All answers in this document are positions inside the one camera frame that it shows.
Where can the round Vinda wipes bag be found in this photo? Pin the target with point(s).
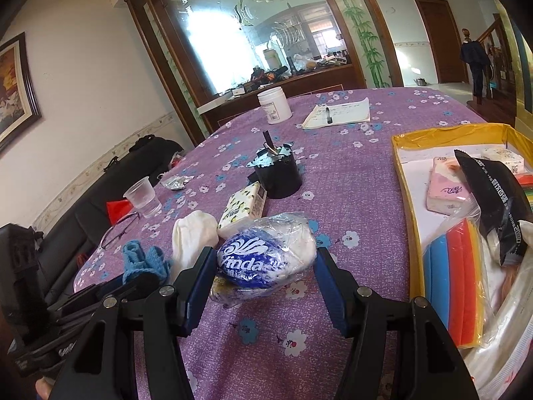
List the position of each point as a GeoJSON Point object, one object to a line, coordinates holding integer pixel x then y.
{"type": "Point", "coordinates": [265, 256]}

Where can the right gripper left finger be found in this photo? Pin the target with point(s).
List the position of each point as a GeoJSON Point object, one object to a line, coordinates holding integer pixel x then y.
{"type": "Point", "coordinates": [142, 320]}

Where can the pink tissue pack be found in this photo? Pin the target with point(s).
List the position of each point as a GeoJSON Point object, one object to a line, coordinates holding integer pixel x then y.
{"type": "Point", "coordinates": [447, 188]}

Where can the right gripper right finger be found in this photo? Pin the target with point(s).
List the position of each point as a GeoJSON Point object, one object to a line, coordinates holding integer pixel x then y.
{"type": "Point", "coordinates": [427, 363]}

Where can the wooden sideboard counter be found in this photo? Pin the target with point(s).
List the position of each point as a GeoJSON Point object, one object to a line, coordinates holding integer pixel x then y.
{"type": "Point", "coordinates": [337, 78]}

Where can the white socks cloth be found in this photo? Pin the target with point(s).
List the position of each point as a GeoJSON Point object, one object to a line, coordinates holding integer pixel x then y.
{"type": "Point", "coordinates": [190, 235]}

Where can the white red-print plastic bag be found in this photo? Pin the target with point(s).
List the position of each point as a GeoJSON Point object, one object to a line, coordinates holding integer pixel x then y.
{"type": "Point", "coordinates": [495, 365]}

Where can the person's left hand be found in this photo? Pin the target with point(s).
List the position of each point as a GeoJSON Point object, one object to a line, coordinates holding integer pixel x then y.
{"type": "Point", "coordinates": [43, 387]}

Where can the yellow shallow cardboard tray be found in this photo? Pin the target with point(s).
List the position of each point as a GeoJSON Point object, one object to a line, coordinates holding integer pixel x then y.
{"type": "Point", "coordinates": [413, 154]}

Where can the clear plastic cup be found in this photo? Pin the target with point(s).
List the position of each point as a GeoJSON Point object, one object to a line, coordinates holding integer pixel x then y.
{"type": "Point", "coordinates": [143, 198]}

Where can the white paper notepad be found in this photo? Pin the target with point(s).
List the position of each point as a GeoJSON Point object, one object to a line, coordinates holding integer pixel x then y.
{"type": "Point", "coordinates": [342, 114]}

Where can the framed wall painting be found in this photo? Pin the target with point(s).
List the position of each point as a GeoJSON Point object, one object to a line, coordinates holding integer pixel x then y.
{"type": "Point", "coordinates": [19, 106]}

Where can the black marker pen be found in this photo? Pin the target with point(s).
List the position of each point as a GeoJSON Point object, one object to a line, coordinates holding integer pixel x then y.
{"type": "Point", "coordinates": [328, 116]}

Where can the black sofa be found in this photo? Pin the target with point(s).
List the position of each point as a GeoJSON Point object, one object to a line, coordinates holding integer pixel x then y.
{"type": "Point", "coordinates": [79, 230]}

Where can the blue red sponge pack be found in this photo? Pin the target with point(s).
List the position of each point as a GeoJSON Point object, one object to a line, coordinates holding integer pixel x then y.
{"type": "Point", "coordinates": [453, 282]}

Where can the lemon print tissue pack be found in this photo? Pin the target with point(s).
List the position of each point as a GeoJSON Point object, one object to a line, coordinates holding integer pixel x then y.
{"type": "Point", "coordinates": [243, 207]}

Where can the black foil snack bag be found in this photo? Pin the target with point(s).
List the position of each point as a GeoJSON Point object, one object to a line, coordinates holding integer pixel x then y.
{"type": "Point", "coordinates": [503, 204]}

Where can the black pen holder cup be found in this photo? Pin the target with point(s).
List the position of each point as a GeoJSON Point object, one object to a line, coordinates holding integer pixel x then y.
{"type": "Point", "coordinates": [275, 168]}

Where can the red packet on sofa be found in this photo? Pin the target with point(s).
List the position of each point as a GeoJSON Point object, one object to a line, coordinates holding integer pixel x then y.
{"type": "Point", "coordinates": [117, 210]}

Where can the eyeglasses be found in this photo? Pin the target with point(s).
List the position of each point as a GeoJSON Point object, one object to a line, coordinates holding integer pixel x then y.
{"type": "Point", "coordinates": [117, 231]}

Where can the white printed tissue pack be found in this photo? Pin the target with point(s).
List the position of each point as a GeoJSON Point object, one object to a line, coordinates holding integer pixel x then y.
{"type": "Point", "coordinates": [515, 162]}

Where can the white plastic jar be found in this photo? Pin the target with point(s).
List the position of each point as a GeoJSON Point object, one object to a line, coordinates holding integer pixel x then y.
{"type": "Point", "coordinates": [274, 103]}

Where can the bamboo painted glass panel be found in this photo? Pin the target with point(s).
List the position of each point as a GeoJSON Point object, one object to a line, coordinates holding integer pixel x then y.
{"type": "Point", "coordinates": [366, 41]}

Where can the blue knitted cloth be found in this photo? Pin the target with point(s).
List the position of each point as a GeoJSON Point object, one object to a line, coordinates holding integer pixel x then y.
{"type": "Point", "coordinates": [138, 262]}

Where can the crumpled foil wrapper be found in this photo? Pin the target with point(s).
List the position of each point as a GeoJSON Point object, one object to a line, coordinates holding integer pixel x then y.
{"type": "Point", "coordinates": [175, 182]}

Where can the bagged multicolour sponge stack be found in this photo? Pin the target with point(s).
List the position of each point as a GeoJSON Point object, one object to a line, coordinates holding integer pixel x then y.
{"type": "Point", "coordinates": [525, 181]}

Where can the person in dark jacket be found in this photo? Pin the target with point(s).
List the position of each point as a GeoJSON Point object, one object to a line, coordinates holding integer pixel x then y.
{"type": "Point", "coordinates": [473, 54]}

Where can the purple floral tablecloth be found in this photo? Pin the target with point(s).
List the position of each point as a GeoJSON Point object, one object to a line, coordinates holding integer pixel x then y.
{"type": "Point", "coordinates": [283, 346]}

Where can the brown wooden door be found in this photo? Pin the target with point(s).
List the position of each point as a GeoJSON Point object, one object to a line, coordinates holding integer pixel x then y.
{"type": "Point", "coordinates": [444, 40]}

